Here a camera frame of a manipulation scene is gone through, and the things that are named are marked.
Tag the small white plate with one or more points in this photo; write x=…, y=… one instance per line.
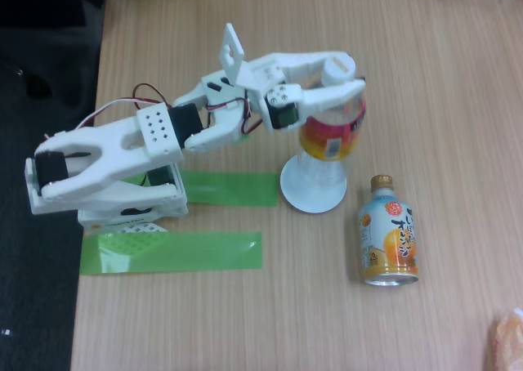
x=314, y=202

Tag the wide green tape strip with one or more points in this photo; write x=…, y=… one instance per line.
x=184, y=252

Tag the orange juice bottle can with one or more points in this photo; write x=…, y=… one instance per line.
x=388, y=240

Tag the narrow green tape strip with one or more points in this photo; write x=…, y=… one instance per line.
x=233, y=189

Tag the orange plastic bag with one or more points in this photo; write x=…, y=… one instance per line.
x=508, y=342

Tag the white empty camera mount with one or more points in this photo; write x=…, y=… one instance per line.
x=235, y=70

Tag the clear plastic bottle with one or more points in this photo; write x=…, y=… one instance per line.
x=327, y=142

